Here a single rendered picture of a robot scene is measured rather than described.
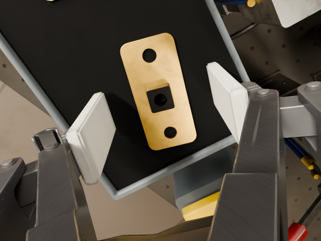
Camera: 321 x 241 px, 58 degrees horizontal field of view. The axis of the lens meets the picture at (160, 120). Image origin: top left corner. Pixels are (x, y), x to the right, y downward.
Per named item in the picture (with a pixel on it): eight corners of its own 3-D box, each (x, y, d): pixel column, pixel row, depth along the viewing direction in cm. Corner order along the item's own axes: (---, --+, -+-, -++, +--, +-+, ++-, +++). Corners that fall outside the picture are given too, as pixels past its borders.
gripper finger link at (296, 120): (261, 116, 12) (337, 98, 11) (230, 84, 16) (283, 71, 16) (265, 148, 12) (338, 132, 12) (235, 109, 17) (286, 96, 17)
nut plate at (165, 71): (197, 138, 23) (199, 145, 22) (150, 150, 23) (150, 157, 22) (171, 30, 20) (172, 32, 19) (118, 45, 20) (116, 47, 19)
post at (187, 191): (205, 95, 69) (274, 223, 28) (177, 110, 71) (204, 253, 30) (190, 67, 67) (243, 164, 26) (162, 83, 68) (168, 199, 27)
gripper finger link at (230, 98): (230, 92, 13) (247, 88, 13) (205, 63, 19) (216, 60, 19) (240, 150, 14) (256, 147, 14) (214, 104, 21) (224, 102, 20)
